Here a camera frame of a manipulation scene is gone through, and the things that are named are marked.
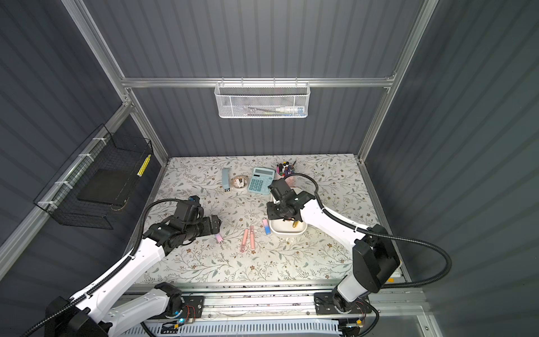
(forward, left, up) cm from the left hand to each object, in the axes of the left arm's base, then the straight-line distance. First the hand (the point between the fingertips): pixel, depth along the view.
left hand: (211, 224), depth 80 cm
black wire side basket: (+8, +38, +17) cm, 42 cm away
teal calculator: (+32, -18, -11) cm, 38 cm away
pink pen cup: (+29, -30, -1) cm, 41 cm away
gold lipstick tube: (+6, -34, -11) cm, 36 cm away
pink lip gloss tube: (-5, -11, -12) cm, 17 cm away
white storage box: (+4, -28, -12) cm, 31 cm away
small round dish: (+31, -6, -11) cm, 33 cm away
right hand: (+6, -24, +1) cm, 25 cm away
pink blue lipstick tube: (0, -1, -12) cm, 12 cm away
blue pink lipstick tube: (+6, -21, -11) cm, 24 cm away
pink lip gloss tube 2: (0, -15, -12) cm, 19 cm away
